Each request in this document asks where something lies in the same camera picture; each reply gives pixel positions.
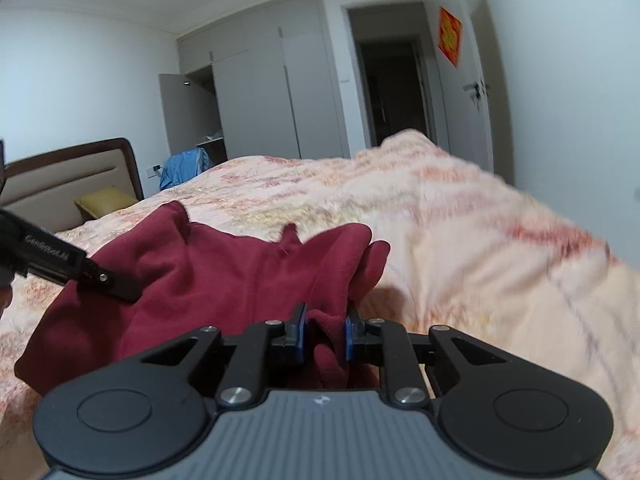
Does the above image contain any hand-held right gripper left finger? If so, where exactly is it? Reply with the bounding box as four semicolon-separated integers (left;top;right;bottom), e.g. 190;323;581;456
140;302;308;408

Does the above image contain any yellow pillow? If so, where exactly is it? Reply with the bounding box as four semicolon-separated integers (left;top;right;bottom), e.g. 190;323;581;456
74;186;139;222

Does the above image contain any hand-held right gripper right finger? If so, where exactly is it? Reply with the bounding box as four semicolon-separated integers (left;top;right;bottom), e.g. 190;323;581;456
344;302;512;408

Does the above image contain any grey wardrobe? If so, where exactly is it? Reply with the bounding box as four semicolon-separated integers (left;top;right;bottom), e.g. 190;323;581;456
158;0;352;167

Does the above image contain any red square wall decoration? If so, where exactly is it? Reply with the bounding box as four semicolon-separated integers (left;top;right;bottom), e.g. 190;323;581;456
438;6;464;68

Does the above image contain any blue cloth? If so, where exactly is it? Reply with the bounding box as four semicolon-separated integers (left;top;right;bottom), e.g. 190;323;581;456
159;147;216;192

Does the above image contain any brown padded bed headboard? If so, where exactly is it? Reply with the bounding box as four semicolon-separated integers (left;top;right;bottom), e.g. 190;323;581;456
0;137;146;234

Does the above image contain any floral peach blanket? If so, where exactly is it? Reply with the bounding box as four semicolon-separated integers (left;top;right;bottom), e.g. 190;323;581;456
0;129;640;480

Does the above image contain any white door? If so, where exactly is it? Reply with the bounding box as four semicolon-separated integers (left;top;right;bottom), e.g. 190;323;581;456
434;0;497;173

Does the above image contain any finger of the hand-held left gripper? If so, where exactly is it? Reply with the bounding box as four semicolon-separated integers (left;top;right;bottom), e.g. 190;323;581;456
75;256;143;304

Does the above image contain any dark red sweater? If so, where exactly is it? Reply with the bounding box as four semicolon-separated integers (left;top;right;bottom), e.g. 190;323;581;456
14;200;392;397

